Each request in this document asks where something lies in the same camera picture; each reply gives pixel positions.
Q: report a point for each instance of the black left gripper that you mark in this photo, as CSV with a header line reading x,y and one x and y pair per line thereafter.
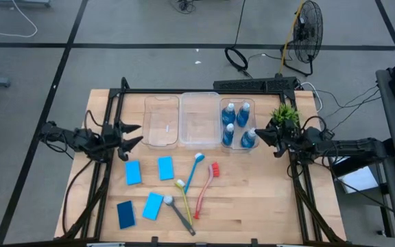
x,y
111,137

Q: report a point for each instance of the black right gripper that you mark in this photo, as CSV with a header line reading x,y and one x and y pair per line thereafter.
x,y
288,139

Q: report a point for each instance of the blue dish soap bottle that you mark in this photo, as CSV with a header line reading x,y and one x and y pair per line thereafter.
x,y
228,136
242,116
228,116
248,140

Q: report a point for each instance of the light blue sponge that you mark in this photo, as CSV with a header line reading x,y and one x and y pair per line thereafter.
x,y
133,172
153,206
166,168

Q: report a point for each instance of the red dish brush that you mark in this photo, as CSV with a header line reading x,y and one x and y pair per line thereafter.
x,y
215,168

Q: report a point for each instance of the yellow-green dish brush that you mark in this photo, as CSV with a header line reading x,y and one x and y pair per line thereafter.
x,y
180,183

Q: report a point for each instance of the blue dish brush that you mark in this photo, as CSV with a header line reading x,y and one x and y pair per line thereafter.
x,y
199,157

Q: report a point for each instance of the grey dish brush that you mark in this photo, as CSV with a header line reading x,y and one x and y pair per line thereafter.
x,y
168,200

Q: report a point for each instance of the dark blue sponge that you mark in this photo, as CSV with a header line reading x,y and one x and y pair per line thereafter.
x,y
126,214

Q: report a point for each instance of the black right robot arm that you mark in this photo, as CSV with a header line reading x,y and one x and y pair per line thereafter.
x,y
348,147

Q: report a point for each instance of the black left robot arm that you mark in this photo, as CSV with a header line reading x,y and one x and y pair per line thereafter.
x,y
70,137

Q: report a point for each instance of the artificial plant in white pot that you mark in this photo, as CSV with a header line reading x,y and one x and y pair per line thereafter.
x,y
284,113

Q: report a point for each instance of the low clear plastic bin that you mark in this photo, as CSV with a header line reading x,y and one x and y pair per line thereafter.
x,y
159,120
238,102

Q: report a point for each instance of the tall clear rimmed plastic bin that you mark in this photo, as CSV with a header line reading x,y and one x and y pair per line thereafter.
x,y
200,120

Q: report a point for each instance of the white paper sheet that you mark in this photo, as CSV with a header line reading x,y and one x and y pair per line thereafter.
x,y
358,180

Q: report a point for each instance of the black floor fan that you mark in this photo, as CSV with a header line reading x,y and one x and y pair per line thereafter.
x,y
308,34

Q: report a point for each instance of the grey furniture base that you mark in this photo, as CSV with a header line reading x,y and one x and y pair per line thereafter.
x,y
21,2

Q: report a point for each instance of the black aluminium table frame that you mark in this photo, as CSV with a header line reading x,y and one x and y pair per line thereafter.
x,y
149,91

